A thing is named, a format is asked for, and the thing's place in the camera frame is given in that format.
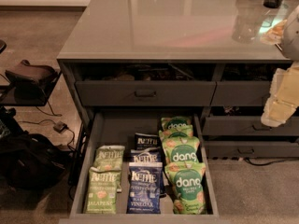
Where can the top left grey drawer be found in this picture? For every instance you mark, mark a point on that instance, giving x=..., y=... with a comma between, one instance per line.
x=143, y=84

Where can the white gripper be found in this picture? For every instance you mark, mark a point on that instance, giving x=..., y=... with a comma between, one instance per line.
x=291, y=34

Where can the front green Kettle jalapeno bag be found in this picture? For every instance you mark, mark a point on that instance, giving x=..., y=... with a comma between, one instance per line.
x=102, y=191

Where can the checkered marker board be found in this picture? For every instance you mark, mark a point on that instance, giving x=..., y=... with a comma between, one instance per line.
x=274, y=34

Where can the green dang chip bag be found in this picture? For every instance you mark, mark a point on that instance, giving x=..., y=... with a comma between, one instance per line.
x=180, y=149
x=185, y=131
x=186, y=180
x=175, y=122

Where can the grey cabinet counter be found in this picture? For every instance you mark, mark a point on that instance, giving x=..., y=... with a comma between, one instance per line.
x=211, y=33

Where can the top right grey drawer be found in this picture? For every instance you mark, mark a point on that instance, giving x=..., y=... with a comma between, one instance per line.
x=245, y=84

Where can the bottom right grey drawer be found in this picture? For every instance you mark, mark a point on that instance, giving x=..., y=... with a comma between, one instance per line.
x=251, y=149

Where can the open grey middle drawer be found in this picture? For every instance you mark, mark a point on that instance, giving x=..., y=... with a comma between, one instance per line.
x=118, y=127

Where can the blue kettle chip bag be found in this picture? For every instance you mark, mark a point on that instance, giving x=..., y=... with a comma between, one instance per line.
x=151, y=154
x=144, y=141
x=144, y=190

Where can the middle right grey drawer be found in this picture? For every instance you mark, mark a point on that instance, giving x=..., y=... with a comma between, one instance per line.
x=245, y=121

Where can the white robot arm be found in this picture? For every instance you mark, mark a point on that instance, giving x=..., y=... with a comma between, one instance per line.
x=289, y=45

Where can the back green Kettle chip bag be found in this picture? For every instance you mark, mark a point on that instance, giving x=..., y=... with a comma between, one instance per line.
x=107, y=166

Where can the back green Dang chip bag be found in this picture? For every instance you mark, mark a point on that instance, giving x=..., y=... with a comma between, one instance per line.
x=175, y=122

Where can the black backpack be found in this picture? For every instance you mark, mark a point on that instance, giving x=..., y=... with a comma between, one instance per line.
x=31, y=161

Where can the front green Dang chip bag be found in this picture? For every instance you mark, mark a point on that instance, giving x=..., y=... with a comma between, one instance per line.
x=186, y=180

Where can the black power adapter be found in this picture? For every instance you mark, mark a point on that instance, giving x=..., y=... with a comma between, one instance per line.
x=59, y=127

